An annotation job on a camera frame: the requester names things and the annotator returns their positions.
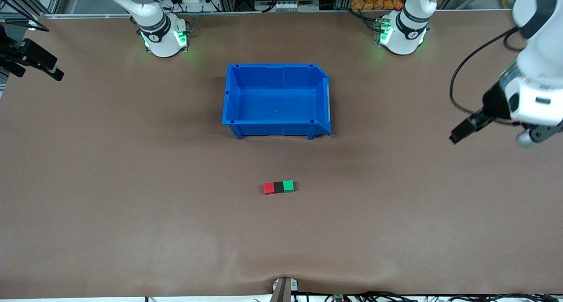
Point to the small red cube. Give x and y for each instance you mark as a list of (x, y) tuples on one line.
[(268, 188)]

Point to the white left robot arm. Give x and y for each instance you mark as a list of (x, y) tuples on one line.
[(407, 34)]

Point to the small black cube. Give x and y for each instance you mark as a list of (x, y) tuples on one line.
[(279, 187)]

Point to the front camera mount bracket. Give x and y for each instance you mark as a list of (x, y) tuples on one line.
[(285, 289)]

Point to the small green circuit board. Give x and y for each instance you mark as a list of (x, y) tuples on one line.
[(339, 297)]

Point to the blue plastic storage bin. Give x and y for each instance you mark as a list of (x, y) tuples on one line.
[(277, 100)]

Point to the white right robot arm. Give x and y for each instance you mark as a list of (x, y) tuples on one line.
[(154, 20)]

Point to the small green cube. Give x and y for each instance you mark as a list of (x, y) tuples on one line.
[(288, 186)]

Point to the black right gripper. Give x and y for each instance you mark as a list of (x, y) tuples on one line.
[(26, 54)]

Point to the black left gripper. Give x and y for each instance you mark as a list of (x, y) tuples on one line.
[(494, 101)]

